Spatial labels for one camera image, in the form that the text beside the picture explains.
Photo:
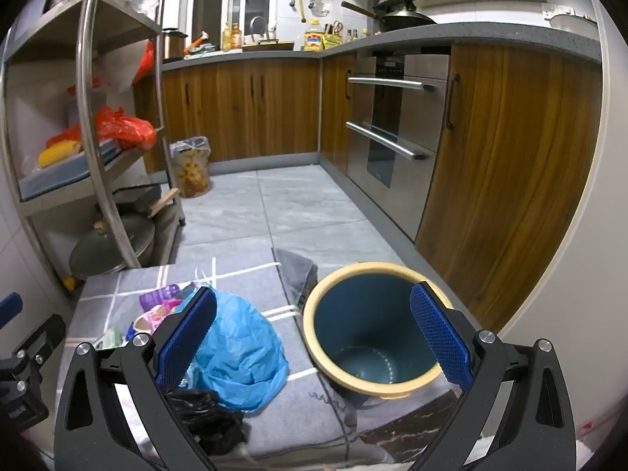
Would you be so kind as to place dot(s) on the floral tissue packet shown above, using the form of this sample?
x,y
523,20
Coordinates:
x,y
157,318

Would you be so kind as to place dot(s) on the yellow cooking oil bottle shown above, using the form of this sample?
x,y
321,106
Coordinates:
x,y
315,38

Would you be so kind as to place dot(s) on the grey checked blanket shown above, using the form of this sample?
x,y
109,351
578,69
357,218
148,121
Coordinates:
x,y
294,402

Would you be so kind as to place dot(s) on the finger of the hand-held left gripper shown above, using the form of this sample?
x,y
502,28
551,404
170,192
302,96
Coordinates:
x,y
10,306

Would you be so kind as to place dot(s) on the black plastic bag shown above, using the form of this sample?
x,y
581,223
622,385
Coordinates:
x,y
206,417

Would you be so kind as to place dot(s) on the steel faucet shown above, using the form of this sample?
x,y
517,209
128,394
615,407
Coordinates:
x,y
259,27

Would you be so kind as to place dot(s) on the purple spray bottle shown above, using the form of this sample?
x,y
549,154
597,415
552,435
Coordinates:
x,y
157,297

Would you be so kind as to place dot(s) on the teal bin with yellow rim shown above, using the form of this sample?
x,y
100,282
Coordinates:
x,y
363,324

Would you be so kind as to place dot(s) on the blue-grey tray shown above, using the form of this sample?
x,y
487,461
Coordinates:
x,y
59,176

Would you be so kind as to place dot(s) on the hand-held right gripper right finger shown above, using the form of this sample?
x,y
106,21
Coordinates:
x,y
441,338

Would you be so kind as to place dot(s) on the white wall socket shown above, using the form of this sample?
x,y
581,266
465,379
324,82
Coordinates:
x,y
558,10

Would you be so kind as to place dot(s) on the amber glass jars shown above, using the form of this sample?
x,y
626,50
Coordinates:
x,y
230,38

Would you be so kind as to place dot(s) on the stainless steel oven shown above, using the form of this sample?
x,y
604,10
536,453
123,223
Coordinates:
x,y
417,122

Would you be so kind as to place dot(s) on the black wok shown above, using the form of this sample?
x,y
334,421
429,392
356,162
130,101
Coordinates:
x,y
402,19

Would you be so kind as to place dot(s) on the small teal packet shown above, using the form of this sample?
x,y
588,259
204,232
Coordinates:
x,y
114,337

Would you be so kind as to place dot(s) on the metal shelf rack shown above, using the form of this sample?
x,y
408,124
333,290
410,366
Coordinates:
x,y
93,108

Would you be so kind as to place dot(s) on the red plastic bag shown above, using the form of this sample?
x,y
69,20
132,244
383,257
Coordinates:
x,y
143,61
122,130

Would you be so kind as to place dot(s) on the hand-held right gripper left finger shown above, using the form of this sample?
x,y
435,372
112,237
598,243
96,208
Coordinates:
x,y
186,338

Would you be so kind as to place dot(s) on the yellow corn cob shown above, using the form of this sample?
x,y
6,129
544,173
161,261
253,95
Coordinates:
x,y
59,153

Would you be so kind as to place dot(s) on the white plastic bag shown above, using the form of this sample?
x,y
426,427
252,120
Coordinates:
x,y
120,71

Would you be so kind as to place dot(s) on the blue plastic bag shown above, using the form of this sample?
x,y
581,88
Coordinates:
x,y
240,348

